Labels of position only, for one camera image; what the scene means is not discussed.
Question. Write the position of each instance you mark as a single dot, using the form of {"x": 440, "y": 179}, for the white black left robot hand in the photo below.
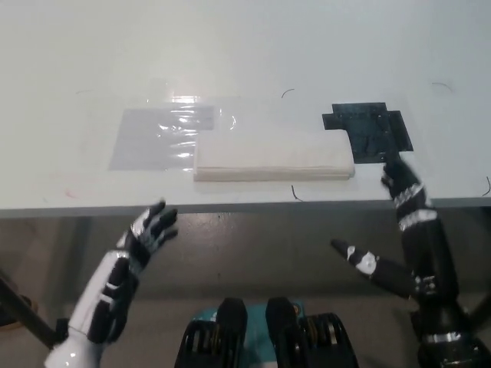
{"x": 96, "y": 299}

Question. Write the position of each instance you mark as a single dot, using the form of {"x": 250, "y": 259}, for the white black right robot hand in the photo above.
{"x": 429, "y": 249}

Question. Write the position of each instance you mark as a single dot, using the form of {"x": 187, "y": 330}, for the cream folded napkin stack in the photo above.
{"x": 272, "y": 155}

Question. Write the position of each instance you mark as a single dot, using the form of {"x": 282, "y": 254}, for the dark metal table leg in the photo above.
{"x": 27, "y": 310}
{"x": 481, "y": 306}

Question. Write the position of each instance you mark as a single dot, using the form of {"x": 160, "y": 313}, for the round orange floor object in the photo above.
{"x": 17, "y": 312}

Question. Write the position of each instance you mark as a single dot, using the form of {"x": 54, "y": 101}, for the black tape patch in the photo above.
{"x": 368, "y": 126}

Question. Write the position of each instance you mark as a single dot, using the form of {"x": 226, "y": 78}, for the clear plastic bag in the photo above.
{"x": 142, "y": 142}

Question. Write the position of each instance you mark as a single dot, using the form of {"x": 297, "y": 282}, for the clear plastic film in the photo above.
{"x": 188, "y": 101}

